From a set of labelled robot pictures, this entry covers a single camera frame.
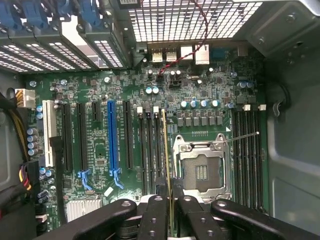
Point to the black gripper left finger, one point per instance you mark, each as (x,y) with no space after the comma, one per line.
(155,217)

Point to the short black expansion slot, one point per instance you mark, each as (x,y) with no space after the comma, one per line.
(96,112)

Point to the grey metal PC case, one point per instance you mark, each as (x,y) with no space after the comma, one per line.
(295,150)

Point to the thin metal locking lever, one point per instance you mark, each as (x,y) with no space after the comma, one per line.
(245,137)

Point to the white power connector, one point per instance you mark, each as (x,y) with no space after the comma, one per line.
(26,98)

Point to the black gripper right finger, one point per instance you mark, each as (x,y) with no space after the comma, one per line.
(197,220)

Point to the silver CPU socket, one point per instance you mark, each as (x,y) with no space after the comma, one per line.
(202,170)

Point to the silver finned heatsink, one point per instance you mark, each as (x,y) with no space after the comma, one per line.
(83,210)

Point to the silver network port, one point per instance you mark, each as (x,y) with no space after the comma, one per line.
(202,55)

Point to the green motherboard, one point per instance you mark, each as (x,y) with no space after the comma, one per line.
(100,140)

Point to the black RAM slot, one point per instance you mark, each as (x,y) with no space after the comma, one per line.
(236,160)
(243,160)
(142,150)
(258,160)
(250,160)
(150,150)
(158,150)

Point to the blue expansion slot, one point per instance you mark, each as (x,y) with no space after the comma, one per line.
(113,137)

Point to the blue video port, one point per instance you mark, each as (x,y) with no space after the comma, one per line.
(220,54)

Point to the blue plastic disk bay latch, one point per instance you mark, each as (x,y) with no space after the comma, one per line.
(64,7)
(91,12)
(36,13)
(8,15)

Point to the long black expansion slot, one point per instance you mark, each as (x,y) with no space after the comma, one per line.
(82,137)
(128,137)
(67,137)

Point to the white expansion slot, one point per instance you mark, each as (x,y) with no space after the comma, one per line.
(48,130)

